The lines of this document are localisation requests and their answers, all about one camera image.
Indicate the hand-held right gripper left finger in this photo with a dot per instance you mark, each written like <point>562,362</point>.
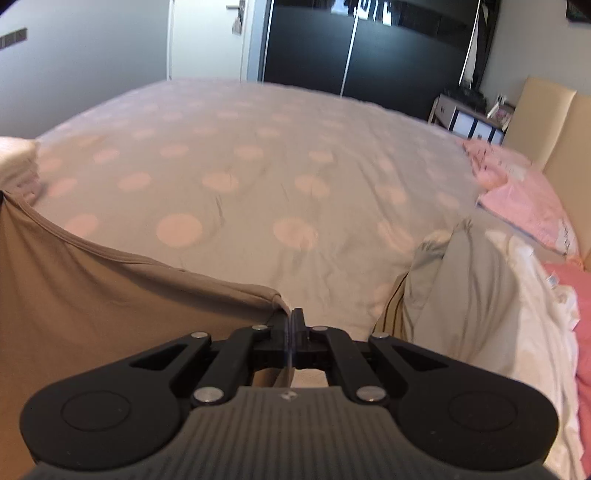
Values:
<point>278,344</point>

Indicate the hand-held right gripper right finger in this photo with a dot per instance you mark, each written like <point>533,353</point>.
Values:
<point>301,344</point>

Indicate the taupe long-sleeved garment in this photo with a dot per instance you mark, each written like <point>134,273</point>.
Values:
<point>92,300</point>

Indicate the stack of folded clothes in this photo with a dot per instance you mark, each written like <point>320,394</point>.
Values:
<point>14,159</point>

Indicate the grey garment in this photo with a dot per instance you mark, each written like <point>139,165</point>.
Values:
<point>466,295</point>

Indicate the grey duvet with pink dots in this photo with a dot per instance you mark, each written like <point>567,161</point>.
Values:
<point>231,161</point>

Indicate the white garment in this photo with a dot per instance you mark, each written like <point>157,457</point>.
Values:
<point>545,332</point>

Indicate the pink crumpled cloth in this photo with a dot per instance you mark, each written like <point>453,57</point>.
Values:
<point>489,161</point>

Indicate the light pink pillow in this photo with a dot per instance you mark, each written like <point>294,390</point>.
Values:
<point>531,207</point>

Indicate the white shelf unit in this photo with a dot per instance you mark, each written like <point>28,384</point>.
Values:
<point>461,117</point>

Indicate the bright pink pillow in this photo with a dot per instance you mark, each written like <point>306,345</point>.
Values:
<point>579,300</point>

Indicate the black wardrobe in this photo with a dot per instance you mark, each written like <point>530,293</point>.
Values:
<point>392,60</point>

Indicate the white door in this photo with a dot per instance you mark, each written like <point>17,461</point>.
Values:
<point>203,41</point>

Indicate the photo frame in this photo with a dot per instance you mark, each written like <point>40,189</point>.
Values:
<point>501,114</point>

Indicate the wall vent grille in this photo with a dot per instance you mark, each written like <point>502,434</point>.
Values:
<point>13,38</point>

